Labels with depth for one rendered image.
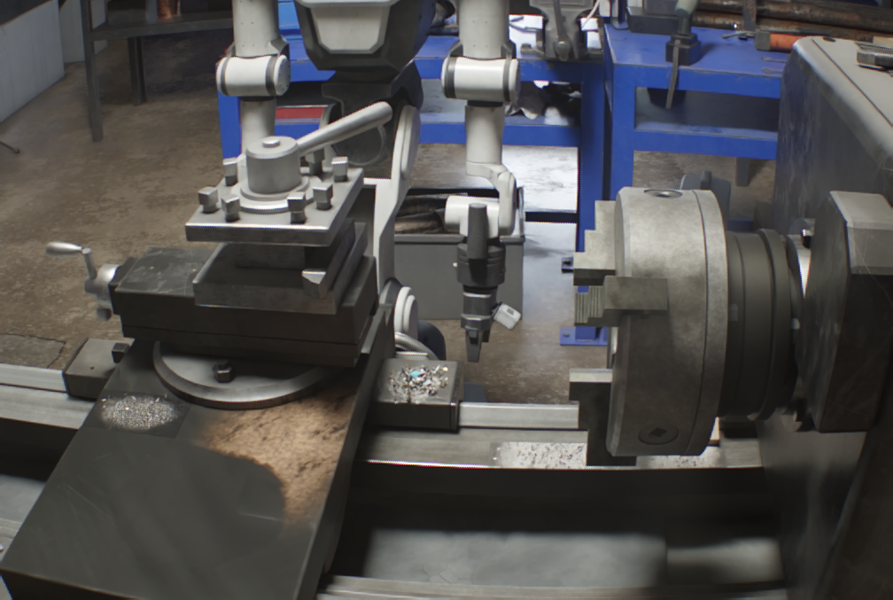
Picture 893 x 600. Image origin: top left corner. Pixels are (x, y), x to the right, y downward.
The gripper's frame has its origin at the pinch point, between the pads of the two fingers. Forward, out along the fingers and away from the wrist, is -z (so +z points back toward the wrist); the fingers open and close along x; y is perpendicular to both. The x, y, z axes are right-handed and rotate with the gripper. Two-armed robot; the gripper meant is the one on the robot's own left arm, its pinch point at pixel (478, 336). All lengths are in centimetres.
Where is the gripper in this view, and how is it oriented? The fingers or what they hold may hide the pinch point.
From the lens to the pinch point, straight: 190.9
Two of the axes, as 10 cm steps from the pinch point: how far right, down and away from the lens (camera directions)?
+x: -2.1, 2.7, -9.4
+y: 9.8, 0.8, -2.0
